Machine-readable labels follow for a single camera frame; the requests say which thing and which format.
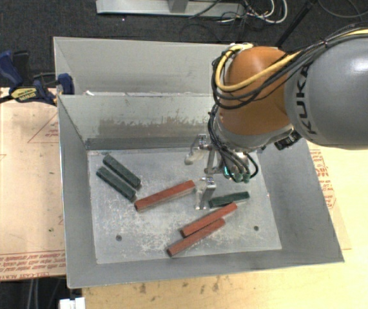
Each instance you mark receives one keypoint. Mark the grey metal bin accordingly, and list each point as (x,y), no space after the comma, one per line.
(170,237)

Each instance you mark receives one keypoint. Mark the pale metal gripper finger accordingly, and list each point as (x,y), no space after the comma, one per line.
(207,193)
(202,142)

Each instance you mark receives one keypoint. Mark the dark green flat block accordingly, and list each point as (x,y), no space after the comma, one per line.
(116,183)
(122,171)
(230,199)

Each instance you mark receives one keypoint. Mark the red-brown flat block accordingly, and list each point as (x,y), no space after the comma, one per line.
(196,237)
(209,219)
(164,195)

